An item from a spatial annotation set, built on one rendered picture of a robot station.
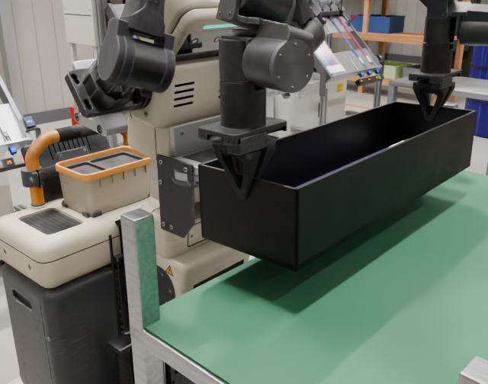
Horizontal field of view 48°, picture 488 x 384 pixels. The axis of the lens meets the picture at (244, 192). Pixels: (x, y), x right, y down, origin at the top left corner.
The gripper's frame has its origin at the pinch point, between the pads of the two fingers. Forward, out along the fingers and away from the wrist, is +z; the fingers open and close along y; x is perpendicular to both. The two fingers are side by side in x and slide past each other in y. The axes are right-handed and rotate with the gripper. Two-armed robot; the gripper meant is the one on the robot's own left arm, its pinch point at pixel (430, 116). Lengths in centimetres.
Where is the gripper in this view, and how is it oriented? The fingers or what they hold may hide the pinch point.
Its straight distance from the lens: 119.2
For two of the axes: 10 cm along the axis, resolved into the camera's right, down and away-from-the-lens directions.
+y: 6.7, -2.7, 6.9
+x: -7.5, -2.3, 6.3
